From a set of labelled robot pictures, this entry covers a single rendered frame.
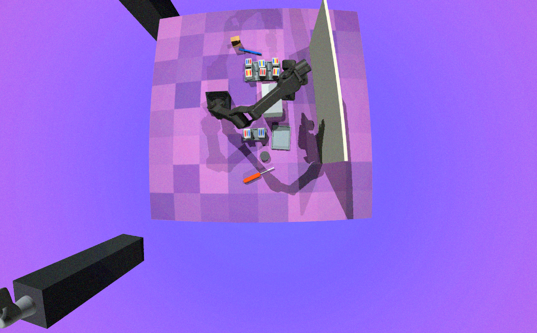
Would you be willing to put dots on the red-handled screwdriver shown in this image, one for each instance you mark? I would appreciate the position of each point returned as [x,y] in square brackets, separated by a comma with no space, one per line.
[254,176]

